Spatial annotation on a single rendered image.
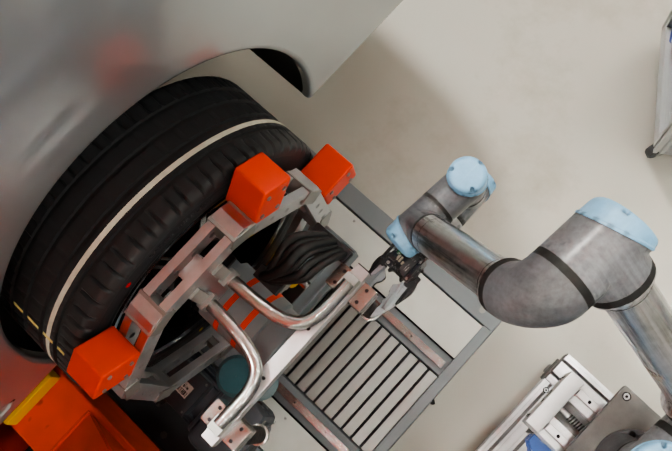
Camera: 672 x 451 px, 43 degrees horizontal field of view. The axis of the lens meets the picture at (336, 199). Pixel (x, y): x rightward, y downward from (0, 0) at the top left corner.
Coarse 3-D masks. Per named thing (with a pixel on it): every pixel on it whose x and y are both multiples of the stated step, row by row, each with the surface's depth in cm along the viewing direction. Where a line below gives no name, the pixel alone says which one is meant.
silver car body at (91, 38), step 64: (0, 0) 100; (64, 0) 107; (128, 0) 116; (192, 0) 128; (256, 0) 142; (320, 0) 161; (384, 0) 186; (0, 64) 106; (64, 64) 114; (128, 64) 126; (192, 64) 140; (320, 64) 182; (0, 128) 113; (64, 128) 124; (0, 192) 123; (0, 256) 135; (0, 384) 167
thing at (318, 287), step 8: (352, 248) 241; (352, 256) 241; (336, 264) 243; (328, 272) 242; (320, 280) 242; (312, 288) 242; (320, 288) 239; (328, 288) 245; (304, 296) 241; (312, 296) 241; (320, 296) 244; (296, 304) 241; (304, 304) 241; (312, 304) 243; (296, 312) 241; (304, 312) 242
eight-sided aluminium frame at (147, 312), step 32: (288, 192) 163; (320, 192) 166; (224, 224) 147; (256, 224) 150; (192, 256) 149; (224, 256) 148; (160, 288) 147; (192, 288) 148; (128, 320) 148; (160, 320) 145; (192, 352) 190; (224, 352) 193; (128, 384) 155; (160, 384) 173
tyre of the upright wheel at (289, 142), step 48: (192, 96) 159; (240, 96) 168; (96, 144) 148; (144, 144) 149; (192, 144) 150; (240, 144) 153; (288, 144) 163; (96, 192) 146; (192, 192) 145; (48, 240) 147; (144, 240) 142; (48, 288) 148; (96, 288) 144; (192, 336) 196
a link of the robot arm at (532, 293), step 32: (416, 224) 154; (448, 224) 150; (448, 256) 142; (480, 256) 136; (480, 288) 130; (512, 288) 124; (544, 288) 121; (576, 288) 120; (512, 320) 126; (544, 320) 123
